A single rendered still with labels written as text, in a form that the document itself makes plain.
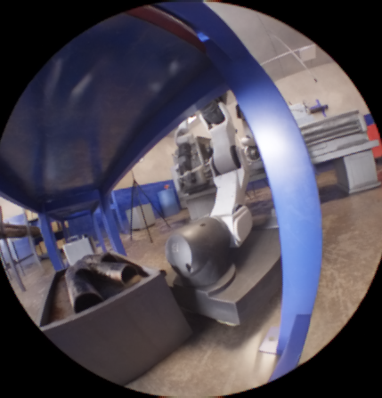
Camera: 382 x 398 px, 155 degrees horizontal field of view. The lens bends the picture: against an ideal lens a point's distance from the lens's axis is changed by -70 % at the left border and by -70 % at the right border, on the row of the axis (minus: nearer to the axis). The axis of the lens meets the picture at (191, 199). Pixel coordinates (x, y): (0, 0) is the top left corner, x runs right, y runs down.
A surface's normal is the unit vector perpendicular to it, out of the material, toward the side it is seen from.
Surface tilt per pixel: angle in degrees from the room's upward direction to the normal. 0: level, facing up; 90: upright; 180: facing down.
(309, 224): 90
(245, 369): 0
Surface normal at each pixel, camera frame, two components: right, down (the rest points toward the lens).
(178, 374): -0.29, -0.96
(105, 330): 0.72, -0.21
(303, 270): -0.66, 0.22
